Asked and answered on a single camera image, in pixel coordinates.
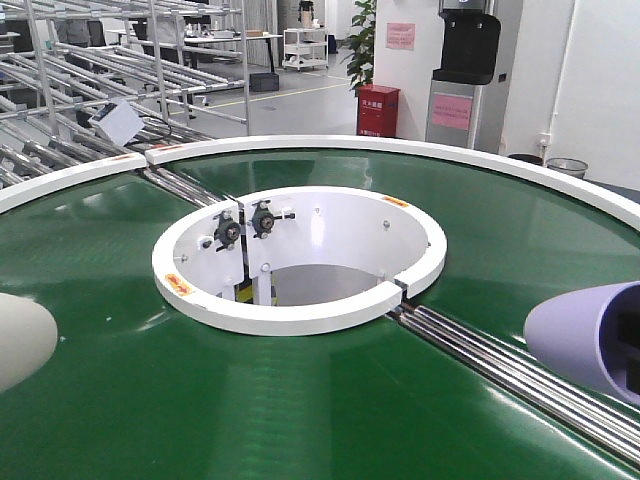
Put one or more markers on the steel conveyor rollers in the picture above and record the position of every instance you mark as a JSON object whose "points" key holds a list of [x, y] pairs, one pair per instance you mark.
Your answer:
{"points": [[612, 429], [178, 185]]}

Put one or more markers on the white rolling cart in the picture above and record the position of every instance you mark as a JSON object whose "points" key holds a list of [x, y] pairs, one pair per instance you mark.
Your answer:
{"points": [[305, 48]]}

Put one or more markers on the metal roller rack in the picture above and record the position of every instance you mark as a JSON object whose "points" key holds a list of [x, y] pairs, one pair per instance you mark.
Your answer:
{"points": [[63, 61]]}

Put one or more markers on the wire mesh waste bin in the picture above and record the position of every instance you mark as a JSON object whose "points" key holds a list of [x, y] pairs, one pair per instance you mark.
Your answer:
{"points": [[572, 167]]}

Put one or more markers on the pink wall notice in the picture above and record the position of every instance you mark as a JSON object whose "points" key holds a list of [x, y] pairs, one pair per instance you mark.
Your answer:
{"points": [[400, 36]]}

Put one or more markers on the red fire extinguisher cabinet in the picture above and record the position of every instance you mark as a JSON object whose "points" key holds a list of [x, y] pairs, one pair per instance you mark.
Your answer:
{"points": [[377, 111]]}

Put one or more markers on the right black bearing mount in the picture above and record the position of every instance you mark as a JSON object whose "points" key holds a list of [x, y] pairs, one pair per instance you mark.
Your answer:
{"points": [[262, 220]]}

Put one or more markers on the black storage crate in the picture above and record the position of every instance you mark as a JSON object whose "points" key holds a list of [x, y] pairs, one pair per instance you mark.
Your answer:
{"points": [[264, 82]]}

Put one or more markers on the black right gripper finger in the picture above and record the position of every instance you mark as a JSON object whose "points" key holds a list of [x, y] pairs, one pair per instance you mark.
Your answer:
{"points": [[628, 327], [630, 377]]}

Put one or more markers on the steel conveyor rollers right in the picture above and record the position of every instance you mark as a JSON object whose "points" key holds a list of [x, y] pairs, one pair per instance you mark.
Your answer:
{"points": [[612, 429]]}

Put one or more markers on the green circular conveyor belt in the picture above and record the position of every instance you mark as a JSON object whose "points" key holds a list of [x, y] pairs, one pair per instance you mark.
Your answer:
{"points": [[136, 390]]}

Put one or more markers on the black waste bin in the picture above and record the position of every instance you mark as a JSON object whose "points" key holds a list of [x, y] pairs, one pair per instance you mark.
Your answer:
{"points": [[528, 158]]}

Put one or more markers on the white control box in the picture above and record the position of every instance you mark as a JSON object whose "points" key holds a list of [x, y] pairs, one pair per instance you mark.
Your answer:
{"points": [[117, 122]]}

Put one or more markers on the white outer conveyor rim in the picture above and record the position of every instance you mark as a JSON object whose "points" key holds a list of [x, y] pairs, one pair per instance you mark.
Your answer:
{"points": [[611, 203]]}

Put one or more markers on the steel conveyor rollers left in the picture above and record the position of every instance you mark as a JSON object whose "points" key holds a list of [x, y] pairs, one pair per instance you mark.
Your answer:
{"points": [[178, 185]]}

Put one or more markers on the black water dispenser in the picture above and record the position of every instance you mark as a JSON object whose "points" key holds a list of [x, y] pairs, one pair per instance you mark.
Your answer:
{"points": [[467, 67]]}

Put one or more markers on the black bearing mount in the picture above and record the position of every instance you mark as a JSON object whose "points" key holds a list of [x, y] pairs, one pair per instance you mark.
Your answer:
{"points": [[262, 220], [228, 231]]}

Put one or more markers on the beige plastic cup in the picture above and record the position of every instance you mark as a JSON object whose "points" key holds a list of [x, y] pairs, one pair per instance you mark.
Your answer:
{"points": [[29, 336]]}

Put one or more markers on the purple plastic cup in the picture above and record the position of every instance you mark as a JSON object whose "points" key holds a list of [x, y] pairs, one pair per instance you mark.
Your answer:
{"points": [[575, 335]]}

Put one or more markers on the left black bearing mount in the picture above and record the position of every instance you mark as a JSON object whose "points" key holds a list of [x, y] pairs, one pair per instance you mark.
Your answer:
{"points": [[228, 231]]}

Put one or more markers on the green potted plant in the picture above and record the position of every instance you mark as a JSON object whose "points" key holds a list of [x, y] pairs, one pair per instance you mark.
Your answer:
{"points": [[361, 43]]}

